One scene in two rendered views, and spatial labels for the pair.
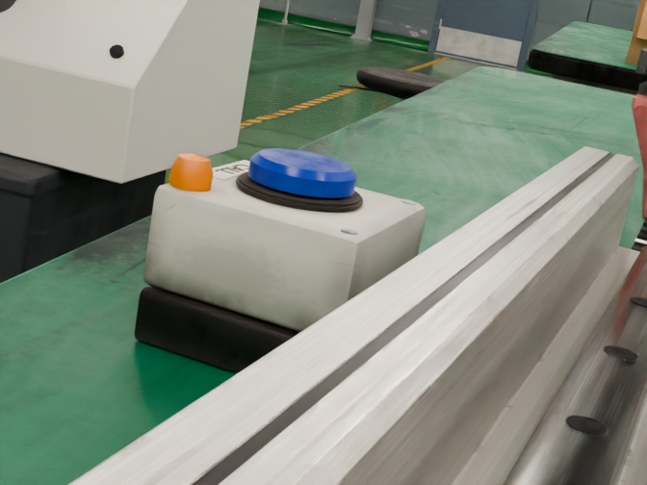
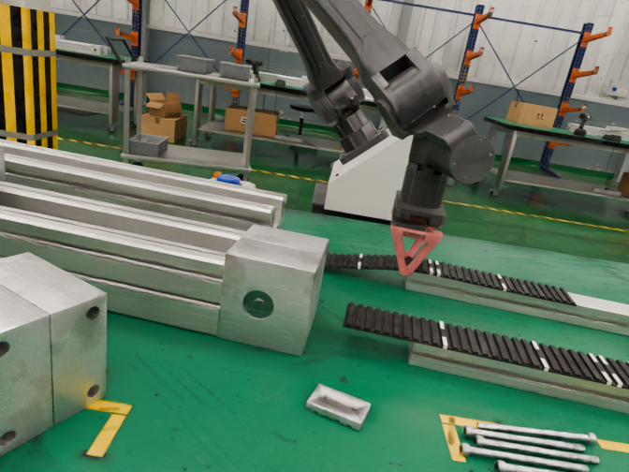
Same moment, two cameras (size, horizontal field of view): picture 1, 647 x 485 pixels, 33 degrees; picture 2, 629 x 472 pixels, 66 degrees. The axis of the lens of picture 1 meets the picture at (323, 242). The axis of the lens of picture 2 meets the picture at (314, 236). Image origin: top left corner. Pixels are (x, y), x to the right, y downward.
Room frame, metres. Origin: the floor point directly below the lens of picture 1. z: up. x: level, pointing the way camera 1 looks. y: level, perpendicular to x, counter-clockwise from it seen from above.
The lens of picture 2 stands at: (0.37, -0.81, 1.06)
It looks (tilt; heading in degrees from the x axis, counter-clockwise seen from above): 20 degrees down; 76
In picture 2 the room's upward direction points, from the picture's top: 9 degrees clockwise
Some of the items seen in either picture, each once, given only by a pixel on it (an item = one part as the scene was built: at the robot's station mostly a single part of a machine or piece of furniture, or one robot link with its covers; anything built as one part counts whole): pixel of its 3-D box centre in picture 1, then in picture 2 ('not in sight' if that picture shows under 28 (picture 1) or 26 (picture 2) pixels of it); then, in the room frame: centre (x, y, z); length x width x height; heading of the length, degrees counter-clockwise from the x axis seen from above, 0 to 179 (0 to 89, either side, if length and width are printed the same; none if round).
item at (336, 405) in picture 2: not in sight; (338, 405); (0.49, -0.48, 0.78); 0.05 x 0.03 x 0.01; 147
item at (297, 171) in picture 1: (300, 184); (227, 182); (0.40, 0.01, 0.84); 0.04 x 0.04 x 0.02
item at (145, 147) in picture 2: not in sight; (186, 121); (0.16, 2.95, 0.50); 1.03 x 0.55 x 1.01; 179
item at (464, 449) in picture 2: not in sight; (523, 459); (0.64, -0.55, 0.78); 0.11 x 0.01 x 0.01; 168
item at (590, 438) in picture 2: not in sight; (535, 432); (0.67, -0.52, 0.78); 0.11 x 0.01 x 0.01; 169
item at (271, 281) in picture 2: not in sight; (278, 281); (0.45, -0.33, 0.83); 0.12 x 0.09 x 0.10; 70
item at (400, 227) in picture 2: not in sight; (412, 241); (0.65, -0.23, 0.85); 0.07 x 0.07 x 0.09; 70
